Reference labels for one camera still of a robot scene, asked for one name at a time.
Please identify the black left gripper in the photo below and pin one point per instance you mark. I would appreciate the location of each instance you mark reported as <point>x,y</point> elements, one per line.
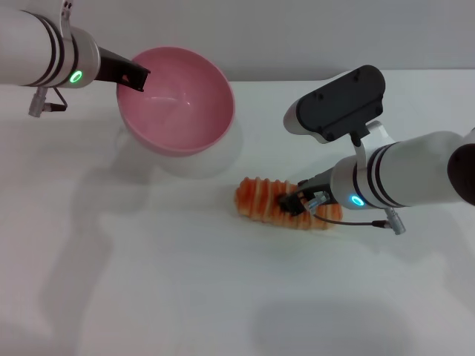
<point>111,68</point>

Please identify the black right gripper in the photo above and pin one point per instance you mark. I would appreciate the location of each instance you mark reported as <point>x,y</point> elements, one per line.
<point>319,181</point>

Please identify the golden ridged bread loaf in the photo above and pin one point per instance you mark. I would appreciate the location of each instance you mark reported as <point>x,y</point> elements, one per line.
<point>256,200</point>

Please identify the pink plastic bowl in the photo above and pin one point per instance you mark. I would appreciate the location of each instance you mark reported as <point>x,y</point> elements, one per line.
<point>178,118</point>

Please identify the silver left camera bracket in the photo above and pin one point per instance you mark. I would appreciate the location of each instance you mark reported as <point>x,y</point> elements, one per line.
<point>66,18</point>

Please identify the silver camera bracket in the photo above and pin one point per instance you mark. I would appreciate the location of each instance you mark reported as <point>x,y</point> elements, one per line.
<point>375,139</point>
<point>66,18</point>

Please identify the silver right camera bracket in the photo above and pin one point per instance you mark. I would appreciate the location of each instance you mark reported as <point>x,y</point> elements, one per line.
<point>375,139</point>

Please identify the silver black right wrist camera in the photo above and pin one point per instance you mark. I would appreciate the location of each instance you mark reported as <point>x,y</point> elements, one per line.
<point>337,104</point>

